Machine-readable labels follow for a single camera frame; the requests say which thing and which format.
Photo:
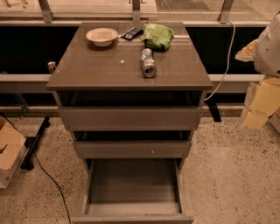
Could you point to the dark blue snack packet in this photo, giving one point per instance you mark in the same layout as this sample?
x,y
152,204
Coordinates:
x,y
132,33

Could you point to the grey middle drawer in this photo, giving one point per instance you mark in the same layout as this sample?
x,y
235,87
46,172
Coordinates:
x,y
133,144

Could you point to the black table leg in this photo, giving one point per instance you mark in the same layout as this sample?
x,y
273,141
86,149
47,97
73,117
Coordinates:
x,y
33,142

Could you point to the grey drawer cabinet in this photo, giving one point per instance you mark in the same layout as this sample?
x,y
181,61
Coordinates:
x,y
117,67

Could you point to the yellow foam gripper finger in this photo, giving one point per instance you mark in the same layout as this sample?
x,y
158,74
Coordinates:
x,y
264,103

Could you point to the grey top drawer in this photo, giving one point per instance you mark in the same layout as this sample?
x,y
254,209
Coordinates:
x,y
130,110

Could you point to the black bracket post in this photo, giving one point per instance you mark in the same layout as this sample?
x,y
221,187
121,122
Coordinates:
x,y
213,108

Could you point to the white paper bowl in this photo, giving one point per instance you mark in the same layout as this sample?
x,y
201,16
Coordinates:
x,y
102,36

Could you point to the red soda can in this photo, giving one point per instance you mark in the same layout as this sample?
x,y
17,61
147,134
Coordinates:
x,y
51,66

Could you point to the cardboard box at right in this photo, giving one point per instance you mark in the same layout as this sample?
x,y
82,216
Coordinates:
x,y
275,120

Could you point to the open bottom drawer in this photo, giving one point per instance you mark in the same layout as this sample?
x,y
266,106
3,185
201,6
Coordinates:
x,y
133,191

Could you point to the silver redbull can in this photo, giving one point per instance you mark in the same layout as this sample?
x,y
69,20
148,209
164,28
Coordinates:
x,y
148,64

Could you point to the grey drawer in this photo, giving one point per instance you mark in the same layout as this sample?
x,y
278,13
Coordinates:
x,y
133,144
130,110

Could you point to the green chip bag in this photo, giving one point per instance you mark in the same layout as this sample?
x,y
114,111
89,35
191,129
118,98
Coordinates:
x,y
157,37

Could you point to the cardboard box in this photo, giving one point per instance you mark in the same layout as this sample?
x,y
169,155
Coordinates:
x,y
12,148
275,120

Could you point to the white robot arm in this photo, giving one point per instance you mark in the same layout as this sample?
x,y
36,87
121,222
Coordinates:
x,y
267,55

